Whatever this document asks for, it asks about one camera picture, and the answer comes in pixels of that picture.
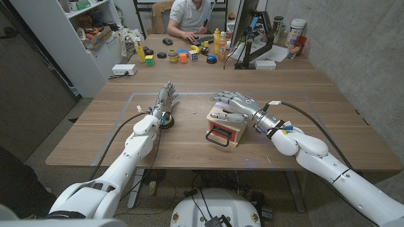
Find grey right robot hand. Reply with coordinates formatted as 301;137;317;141
210;91;283;136

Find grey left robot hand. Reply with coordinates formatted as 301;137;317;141
151;81;179;120

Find yellow and black push button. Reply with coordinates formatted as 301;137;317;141
158;113;175;130

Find wooden box with red drawer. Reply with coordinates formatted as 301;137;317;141
205;101;248;148

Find white flat box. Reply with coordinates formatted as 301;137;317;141
254;59;277;71

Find white power strip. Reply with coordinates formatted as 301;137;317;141
111;64;138;76

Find yellow carton box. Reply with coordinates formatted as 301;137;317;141
134;37;146;63

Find white paper sheets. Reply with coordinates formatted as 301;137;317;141
227;40;288;63

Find orange drink bottle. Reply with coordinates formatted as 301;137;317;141
217;31;227;61

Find yellow squeeze bottle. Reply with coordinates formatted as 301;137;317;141
213;28;221;55

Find black keyboard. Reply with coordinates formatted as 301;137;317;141
190;35;215;47

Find clear drinking glass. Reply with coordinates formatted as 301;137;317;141
286;42;299;60

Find dark glass jar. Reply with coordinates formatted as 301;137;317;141
273;16;284;45

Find red cup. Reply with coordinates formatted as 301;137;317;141
294;35;307;57

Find black computer monitor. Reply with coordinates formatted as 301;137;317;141
230;0;260;49

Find person in white polo shirt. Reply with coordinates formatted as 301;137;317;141
167;0;212;42

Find cardboard box with items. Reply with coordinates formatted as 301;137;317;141
82;25;113;51

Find white cylindrical canister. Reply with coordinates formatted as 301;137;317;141
285;18;307;47

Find white robot torso base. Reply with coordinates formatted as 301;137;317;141
170;188;262;227

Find white shelving cabinet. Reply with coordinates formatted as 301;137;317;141
9;0;126;98

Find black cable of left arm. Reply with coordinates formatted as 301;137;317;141
88;110;154;182

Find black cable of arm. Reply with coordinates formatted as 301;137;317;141
88;110;154;182
262;100;354;171

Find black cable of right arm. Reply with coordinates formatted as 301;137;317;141
262;100;354;171

